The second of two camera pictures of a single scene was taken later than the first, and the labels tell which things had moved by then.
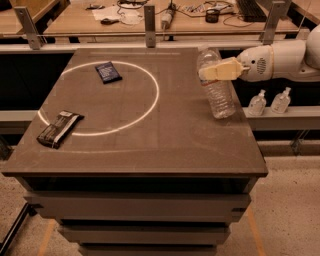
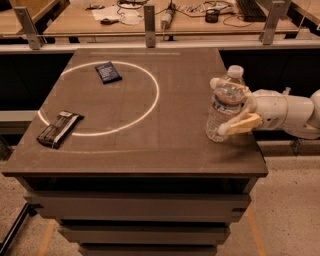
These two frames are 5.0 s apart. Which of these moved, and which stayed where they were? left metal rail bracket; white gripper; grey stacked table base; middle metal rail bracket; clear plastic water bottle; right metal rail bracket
Moved: clear plastic water bottle; white gripper
Stayed: right metal rail bracket; middle metal rail bracket; grey stacked table base; left metal rail bracket
